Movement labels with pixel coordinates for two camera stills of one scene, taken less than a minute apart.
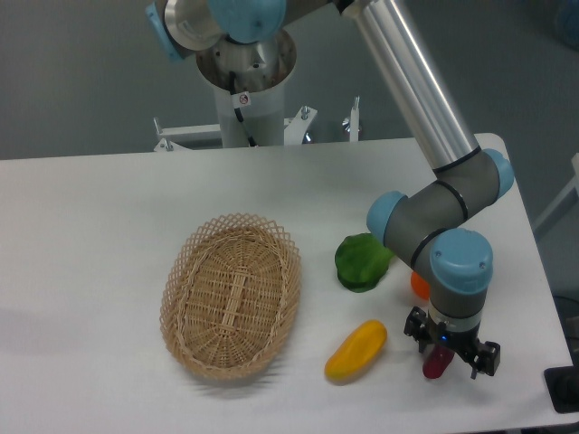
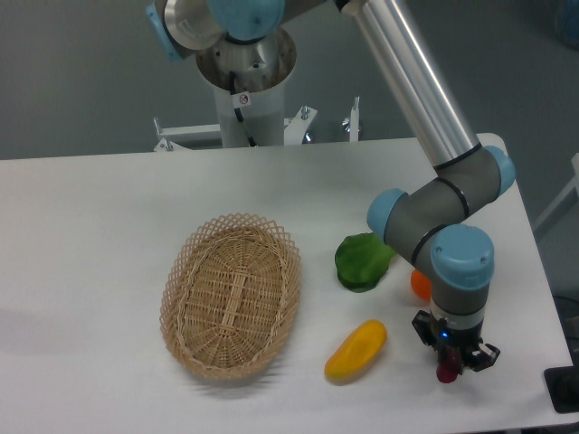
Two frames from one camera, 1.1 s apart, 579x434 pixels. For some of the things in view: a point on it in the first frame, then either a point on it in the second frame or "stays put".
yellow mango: x=357 y=352 stays put
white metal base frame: x=177 y=137 stays put
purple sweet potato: x=437 y=361 to x=448 y=368
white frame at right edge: x=569 y=189 stays put
